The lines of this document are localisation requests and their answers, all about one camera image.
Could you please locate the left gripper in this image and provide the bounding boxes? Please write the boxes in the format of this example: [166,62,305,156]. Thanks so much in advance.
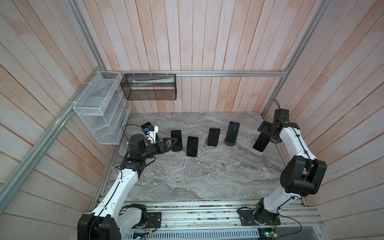
[140,137,177,160]

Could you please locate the purple edged phone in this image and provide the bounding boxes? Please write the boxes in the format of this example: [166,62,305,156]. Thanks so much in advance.
[226,121,240,140]

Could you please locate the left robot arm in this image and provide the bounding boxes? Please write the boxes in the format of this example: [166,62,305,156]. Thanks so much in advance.
[77,134,178,240]

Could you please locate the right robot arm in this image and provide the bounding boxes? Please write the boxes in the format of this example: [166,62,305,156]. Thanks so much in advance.
[254,121,327,225]

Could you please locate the green edged phone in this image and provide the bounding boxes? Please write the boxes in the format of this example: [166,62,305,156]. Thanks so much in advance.
[171,130,183,152]

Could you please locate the blue edged phone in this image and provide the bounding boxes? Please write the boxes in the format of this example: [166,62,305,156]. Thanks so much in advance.
[207,128,221,147]

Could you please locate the dark round phone stand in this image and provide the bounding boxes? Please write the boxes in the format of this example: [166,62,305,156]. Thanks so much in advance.
[224,138,236,147]

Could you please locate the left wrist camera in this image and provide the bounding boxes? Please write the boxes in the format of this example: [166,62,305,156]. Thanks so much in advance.
[144,125,159,144]

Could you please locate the aluminium frame rail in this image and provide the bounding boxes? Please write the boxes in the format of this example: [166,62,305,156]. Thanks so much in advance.
[106,70,288,78]

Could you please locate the black wire mesh basket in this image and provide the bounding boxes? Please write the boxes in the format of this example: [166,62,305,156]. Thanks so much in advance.
[120,73,177,101]

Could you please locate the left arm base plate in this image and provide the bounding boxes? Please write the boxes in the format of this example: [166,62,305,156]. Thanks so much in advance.
[133,212,162,229]

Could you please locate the white wire mesh shelf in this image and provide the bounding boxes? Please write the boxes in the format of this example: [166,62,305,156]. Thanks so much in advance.
[73,71,132,145]

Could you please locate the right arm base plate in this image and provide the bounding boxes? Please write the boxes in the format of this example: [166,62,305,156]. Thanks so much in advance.
[237,208,282,227]

